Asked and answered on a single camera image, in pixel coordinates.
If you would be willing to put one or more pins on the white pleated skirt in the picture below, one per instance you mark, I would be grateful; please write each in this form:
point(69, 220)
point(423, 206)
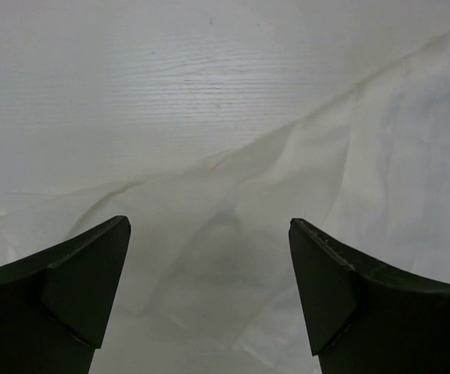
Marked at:
point(208, 284)

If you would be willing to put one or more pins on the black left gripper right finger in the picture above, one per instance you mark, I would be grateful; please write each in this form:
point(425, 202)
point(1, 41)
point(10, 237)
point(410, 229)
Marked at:
point(363, 315)

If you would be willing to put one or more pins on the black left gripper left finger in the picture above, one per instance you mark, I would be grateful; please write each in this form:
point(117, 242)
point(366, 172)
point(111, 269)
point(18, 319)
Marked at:
point(55, 304)

